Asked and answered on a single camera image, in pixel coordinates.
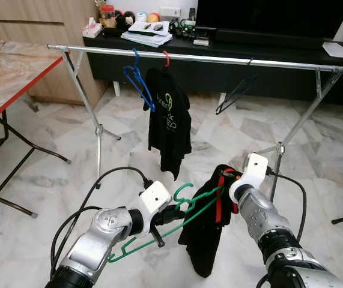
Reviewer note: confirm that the green plastic hanger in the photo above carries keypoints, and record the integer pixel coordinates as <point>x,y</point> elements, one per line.
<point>207,194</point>

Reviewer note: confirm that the black garment with red trim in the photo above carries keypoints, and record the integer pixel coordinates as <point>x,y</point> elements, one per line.
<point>204,246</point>

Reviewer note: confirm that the black plastic hanger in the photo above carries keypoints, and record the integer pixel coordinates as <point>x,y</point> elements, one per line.
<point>234,96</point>

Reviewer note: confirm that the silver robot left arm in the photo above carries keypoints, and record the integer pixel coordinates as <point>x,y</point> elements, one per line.
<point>93,240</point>

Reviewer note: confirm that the blue plastic hanger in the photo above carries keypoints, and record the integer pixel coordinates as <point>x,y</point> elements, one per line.
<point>152,107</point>

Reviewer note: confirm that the red plastic hanger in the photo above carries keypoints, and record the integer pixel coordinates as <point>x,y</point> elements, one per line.
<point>167,60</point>

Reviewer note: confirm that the black t-shirt with green print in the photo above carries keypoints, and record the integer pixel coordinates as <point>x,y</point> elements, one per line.
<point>171,132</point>

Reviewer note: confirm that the black television console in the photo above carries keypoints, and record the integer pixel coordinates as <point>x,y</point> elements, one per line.
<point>219,75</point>

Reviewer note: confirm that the silver metal clothes rack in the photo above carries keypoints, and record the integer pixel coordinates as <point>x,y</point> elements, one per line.
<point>219,59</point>

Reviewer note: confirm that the small white box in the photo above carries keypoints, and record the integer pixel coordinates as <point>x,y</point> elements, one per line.
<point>202,42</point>

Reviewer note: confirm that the stack of papers and books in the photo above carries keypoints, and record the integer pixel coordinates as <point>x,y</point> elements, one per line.
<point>147,37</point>

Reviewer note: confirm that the dark grey computer mouse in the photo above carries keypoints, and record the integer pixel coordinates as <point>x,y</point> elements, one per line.
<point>158,27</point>

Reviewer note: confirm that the black soundbar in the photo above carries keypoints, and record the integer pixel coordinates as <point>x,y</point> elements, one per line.
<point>267,41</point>

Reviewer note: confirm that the orange round toy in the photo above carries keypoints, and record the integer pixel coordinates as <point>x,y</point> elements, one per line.
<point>154,17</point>

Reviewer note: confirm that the black remote control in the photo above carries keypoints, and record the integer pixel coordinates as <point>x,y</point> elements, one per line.
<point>191,14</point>

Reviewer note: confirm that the white round toy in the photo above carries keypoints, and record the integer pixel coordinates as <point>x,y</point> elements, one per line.
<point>142,16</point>

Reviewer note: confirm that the black white plush toy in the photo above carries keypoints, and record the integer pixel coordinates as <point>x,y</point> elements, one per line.
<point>128,18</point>

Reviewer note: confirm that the pink white tissue box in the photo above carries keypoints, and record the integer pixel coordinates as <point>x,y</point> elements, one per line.
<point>92,28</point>

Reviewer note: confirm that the glass jar with red lid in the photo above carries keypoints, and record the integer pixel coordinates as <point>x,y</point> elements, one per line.
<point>107,17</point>

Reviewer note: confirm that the black flat television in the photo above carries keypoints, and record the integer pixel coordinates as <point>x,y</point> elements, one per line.
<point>273,15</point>

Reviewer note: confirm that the marble table with red edge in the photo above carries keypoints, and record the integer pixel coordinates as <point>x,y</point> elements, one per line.
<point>9,72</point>

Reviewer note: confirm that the white paper sheet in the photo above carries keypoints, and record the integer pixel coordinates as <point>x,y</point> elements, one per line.
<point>339,49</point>

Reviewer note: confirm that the light wooden cabinet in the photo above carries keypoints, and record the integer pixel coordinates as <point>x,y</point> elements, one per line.
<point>39,24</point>

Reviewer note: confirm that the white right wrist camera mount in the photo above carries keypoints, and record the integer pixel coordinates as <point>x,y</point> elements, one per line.
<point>255,171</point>

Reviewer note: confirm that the white wall power socket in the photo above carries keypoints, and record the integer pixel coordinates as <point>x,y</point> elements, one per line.
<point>170,11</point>

